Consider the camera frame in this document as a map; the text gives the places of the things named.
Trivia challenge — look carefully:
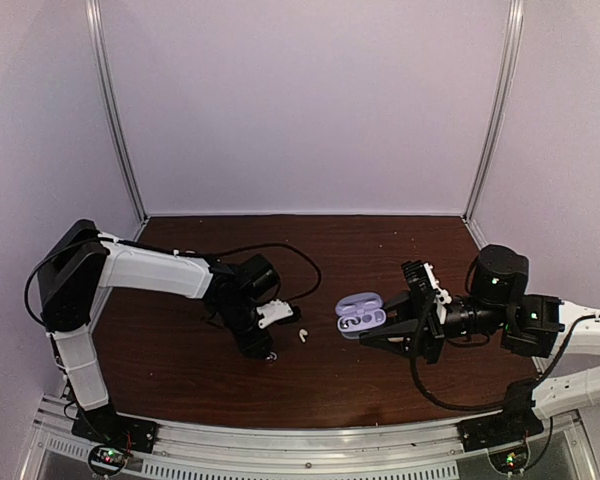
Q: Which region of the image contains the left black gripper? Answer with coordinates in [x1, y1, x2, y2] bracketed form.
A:
[215, 298, 273, 359]

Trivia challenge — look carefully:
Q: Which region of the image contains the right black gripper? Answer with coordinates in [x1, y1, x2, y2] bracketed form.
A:
[357, 291, 508, 367]

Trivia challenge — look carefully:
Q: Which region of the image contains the purple earbud charging case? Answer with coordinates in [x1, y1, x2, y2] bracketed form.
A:
[335, 292, 387, 340]

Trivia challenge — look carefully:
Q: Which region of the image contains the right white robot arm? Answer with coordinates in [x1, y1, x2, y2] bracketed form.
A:
[359, 244, 600, 442]

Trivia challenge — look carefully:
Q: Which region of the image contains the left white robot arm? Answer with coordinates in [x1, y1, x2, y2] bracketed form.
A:
[24, 219, 294, 444]

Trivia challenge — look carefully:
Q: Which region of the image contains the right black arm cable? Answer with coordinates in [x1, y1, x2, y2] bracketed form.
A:
[409, 319, 581, 412]

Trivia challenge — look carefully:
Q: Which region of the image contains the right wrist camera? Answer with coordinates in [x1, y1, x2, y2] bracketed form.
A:
[401, 260, 452, 326]

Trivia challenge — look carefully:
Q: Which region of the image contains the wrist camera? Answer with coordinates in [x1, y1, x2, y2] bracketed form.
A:
[401, 260, 452, 326]
[256, 299, 301, 330]

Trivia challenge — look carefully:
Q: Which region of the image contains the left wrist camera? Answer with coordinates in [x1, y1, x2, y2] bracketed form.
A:
[256, 299, 301, 330]

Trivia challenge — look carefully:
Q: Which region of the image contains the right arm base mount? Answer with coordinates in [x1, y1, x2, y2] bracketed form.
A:
[457, 379, 544, 452]

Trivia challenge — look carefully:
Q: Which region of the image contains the front aluminium rail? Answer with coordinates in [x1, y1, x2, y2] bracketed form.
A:
[15, 395, 600, 479]

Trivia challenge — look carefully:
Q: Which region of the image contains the left aluminium frame post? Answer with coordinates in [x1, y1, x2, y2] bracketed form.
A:
[85, 0, 149, 224]

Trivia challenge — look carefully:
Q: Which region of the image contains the aluminium frame post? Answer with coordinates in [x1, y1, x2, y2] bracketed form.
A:
[463, 0, 525, 225]
[85, 0, 149, 224]

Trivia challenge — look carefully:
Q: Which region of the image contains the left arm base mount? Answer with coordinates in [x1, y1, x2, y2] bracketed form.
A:
[71, 402, 158, 453]

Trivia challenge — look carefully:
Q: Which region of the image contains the right aluminium frame post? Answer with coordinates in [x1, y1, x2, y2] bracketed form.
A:
[463, 0, 525, 225]

